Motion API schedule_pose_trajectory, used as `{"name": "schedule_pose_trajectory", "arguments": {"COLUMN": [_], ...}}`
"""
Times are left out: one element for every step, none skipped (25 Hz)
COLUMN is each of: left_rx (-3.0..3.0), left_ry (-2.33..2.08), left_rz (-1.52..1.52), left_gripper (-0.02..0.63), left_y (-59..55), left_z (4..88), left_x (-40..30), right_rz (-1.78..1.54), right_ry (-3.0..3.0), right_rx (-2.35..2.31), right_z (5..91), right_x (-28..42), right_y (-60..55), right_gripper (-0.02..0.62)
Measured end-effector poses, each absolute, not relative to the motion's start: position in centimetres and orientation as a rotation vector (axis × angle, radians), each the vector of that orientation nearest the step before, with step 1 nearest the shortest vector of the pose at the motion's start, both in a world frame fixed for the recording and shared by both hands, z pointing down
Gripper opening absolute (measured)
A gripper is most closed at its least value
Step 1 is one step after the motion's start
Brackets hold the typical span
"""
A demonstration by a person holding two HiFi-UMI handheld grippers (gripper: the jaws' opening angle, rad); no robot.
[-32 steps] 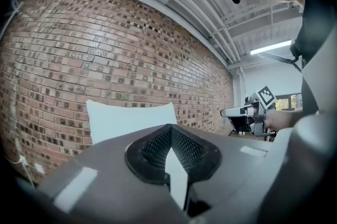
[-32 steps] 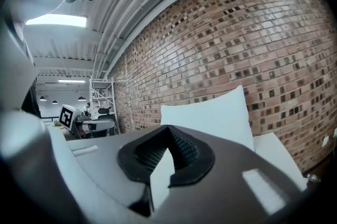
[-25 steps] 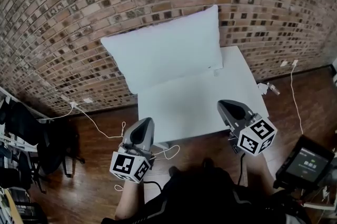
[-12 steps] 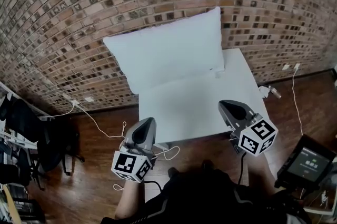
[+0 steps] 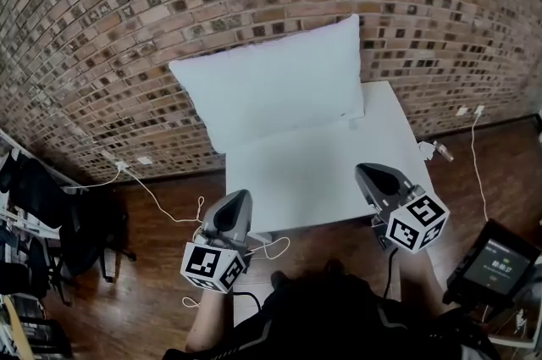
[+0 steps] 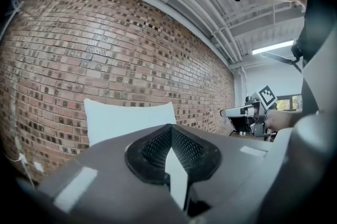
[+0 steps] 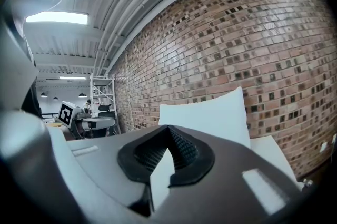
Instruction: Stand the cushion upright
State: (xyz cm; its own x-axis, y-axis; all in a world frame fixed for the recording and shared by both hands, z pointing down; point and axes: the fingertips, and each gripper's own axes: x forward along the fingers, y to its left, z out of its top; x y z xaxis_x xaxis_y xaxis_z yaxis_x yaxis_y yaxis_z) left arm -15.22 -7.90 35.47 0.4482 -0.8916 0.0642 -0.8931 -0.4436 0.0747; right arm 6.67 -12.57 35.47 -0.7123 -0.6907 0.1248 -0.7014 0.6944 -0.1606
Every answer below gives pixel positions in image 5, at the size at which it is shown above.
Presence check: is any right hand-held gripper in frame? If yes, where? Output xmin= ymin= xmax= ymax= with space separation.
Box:
xmin=354 ymin=162 xmax=451 ymax=255

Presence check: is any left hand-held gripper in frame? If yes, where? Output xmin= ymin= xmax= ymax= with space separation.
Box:
xmin=180 ymin=188 xmax=255 ymax=295

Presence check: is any white pillow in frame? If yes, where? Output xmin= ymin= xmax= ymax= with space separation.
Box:
xmin=168 ymin=14 xmax=366 ymax=155

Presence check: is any person's left forearm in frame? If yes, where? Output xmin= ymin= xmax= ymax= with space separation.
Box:
xmin=185 ymin=288 xmax=238 ymax=352

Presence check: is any person's right forearm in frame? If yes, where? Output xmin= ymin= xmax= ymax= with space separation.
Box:
xmin=395 ymin=247 xmax=445 ymax=319

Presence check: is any white square table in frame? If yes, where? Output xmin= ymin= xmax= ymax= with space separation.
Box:
xmin=224 ymin=80 xmax=436 ymax=325

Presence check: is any black tablet screen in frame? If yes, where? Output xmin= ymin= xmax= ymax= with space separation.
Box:
xmin=442 ymin=218 xmax=542 ymax=308

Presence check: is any person's black clothing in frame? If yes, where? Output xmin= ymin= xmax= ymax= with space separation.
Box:
xmin=163 ymin=258 xmax=503 ymax=360

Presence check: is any black office chair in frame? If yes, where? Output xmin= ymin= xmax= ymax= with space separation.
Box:
xmin=0 ymin=235 xmax=81 ymax=308
xmin=8 ymin=157 xmax=137 ymax=284

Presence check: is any white metal shelf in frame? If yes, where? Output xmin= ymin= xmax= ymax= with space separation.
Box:
xmin=0 ymin=129 xmax=90 ymax=241

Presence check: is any white charging cable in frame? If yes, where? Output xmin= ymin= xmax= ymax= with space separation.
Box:
xmin=63 ymin=169 xmax=122 ymax=192
xmin=126 ymin=168 xmax=291 ymax=308
xmin=471 ymin=110 xmax=491 ymax=224

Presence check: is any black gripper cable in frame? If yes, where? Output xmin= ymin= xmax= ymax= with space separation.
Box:
xmin=231 ymin=289 xmax=263 ymax=313
xmin=382 ymin=246 xmax=400 ymax=301

